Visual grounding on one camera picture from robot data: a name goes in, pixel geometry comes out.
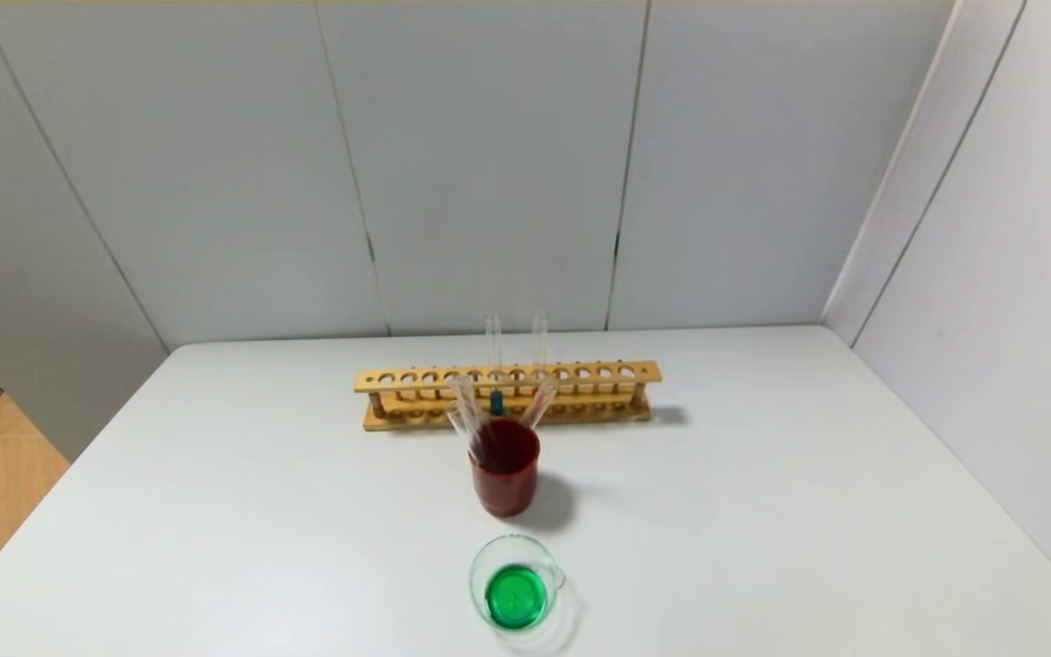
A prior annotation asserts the wooden test tube rack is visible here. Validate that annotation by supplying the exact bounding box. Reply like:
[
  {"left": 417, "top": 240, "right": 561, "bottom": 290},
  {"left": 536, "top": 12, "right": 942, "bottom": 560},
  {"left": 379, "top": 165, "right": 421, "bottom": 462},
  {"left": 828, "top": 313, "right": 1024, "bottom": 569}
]
[{"left": 354, "top": 360, "right": 663, "bottom": 432}]

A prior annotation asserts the dark red plastic cup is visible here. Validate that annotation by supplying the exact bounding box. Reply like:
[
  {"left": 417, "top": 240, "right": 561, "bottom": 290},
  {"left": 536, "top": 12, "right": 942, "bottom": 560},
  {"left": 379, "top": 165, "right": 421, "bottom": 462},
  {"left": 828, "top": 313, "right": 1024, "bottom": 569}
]
[{"left": 468, "top": 418, "right": 542, "bottom": 518}]

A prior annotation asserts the test tube with yellow pigment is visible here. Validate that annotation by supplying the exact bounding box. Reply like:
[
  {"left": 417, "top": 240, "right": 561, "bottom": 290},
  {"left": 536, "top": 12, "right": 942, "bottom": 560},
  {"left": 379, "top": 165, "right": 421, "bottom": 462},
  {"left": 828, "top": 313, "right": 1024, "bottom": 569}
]
[{"left": 522, "top": 377, "right": 561, "bottom": 433}]

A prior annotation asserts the test tube with teal pigment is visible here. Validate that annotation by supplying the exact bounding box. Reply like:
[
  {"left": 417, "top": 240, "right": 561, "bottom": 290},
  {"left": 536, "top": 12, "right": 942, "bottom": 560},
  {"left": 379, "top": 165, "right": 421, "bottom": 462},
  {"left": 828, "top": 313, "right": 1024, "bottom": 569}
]
[{"left": 485, "top": 310, "right": 505, "bottom": 418}]

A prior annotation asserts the test tube with blue pigment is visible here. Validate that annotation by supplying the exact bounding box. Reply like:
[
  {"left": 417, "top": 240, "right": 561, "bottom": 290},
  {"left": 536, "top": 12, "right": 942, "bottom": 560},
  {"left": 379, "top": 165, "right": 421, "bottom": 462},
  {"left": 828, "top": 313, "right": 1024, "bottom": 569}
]
[{"left": 445, "top": 408, "right": 486, "bottom": 466}]

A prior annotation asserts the test tube with red pigment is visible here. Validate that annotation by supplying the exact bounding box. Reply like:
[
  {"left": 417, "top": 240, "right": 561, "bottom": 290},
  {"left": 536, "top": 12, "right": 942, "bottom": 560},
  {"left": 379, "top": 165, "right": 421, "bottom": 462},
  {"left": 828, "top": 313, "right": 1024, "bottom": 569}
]
[{"left": 531, "top": 310, "right": 550, "bottom": 402}]

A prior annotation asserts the clear glass beaker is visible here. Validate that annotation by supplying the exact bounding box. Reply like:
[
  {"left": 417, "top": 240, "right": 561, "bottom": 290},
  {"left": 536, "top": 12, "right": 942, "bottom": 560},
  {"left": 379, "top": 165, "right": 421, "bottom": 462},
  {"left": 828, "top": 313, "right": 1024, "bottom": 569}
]
[{"left": 469, "top": 534, "right": 574, "bottom": 654}]

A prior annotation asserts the empty glass test tube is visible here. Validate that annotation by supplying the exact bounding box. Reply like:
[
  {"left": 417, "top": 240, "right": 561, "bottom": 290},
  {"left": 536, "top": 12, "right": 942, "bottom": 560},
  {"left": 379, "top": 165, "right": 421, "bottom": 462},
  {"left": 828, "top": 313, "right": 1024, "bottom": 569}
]
[
  {"left": 467, "top": 368, "right": 495, "bottom": 426},
  {"left": 449, "top": 372, "right": 484, "bottom": 441}
]

